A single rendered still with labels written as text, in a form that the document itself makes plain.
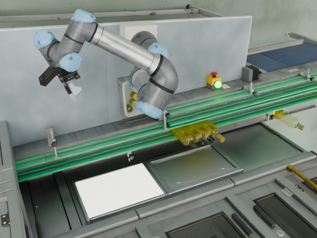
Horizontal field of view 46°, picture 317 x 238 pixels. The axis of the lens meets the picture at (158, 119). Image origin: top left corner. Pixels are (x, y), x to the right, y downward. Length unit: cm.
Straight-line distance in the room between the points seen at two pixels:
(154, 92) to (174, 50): 84
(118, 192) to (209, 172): 52
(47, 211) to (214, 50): 137
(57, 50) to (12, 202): 59
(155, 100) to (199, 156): 85
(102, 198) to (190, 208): 46
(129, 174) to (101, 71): 61
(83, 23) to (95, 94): 87
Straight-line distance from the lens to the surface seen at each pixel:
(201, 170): 212
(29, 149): 214
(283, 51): 325
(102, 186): 205
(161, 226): 184
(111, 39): 138
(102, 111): 222
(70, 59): 136
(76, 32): 136
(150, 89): 147
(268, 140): 250
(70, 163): 211
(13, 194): 155
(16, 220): 143
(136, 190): 199
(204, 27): 233
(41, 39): 143
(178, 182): 202
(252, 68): 254
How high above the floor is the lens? 270
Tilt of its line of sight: 55 degrees down
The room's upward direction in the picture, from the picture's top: 136 degrees clockwise
